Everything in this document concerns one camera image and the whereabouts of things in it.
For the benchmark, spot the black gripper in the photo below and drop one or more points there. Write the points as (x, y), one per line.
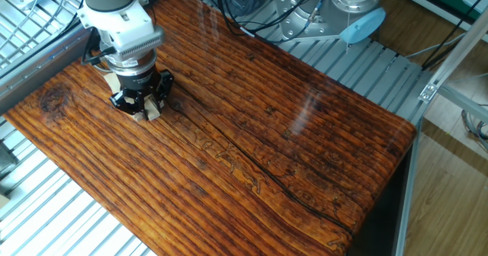
(138, 82)

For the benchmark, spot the protruding wooden jenga block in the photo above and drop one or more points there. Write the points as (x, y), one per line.
(152, 111)

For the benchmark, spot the wooden jenga block tower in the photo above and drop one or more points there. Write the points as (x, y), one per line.
(112, 81)

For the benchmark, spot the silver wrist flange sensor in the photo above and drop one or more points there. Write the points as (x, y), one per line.
(131, 66)

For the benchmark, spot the grey aluminium beam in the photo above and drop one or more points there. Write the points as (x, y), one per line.
(42, 69)

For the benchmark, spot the white zip tie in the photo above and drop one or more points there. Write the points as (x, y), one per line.
(348, 39)

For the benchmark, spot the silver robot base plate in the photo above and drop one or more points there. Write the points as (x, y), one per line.
(289, 23)

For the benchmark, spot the silver corner bracket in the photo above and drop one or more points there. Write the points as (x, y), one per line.
(428, 92)

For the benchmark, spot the grey table frame rail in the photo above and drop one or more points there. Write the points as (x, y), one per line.
(406, 210)

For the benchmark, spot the aluminium frame post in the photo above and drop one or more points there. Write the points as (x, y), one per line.
(461, 46)

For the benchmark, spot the aluminium frame crossbar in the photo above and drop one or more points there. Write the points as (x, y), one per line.
(465, 103)

